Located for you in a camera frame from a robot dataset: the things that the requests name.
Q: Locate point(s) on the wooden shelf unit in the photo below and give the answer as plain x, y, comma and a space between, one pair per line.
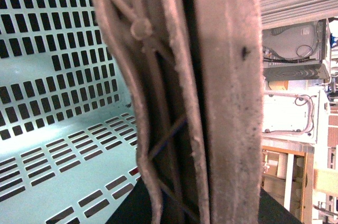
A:
288, 177

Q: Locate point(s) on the pink padded left gripper left finger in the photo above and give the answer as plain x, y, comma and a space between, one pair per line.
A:
149, 40

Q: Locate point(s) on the white appliance with cables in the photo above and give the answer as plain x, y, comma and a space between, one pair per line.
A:
296, 68

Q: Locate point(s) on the light green plastic basket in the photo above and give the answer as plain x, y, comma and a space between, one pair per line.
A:
68, 133

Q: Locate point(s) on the pink padded left gripper right finger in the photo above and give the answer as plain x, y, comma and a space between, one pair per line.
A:
229, 38

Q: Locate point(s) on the white curtain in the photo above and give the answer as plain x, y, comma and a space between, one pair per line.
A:
277, 13

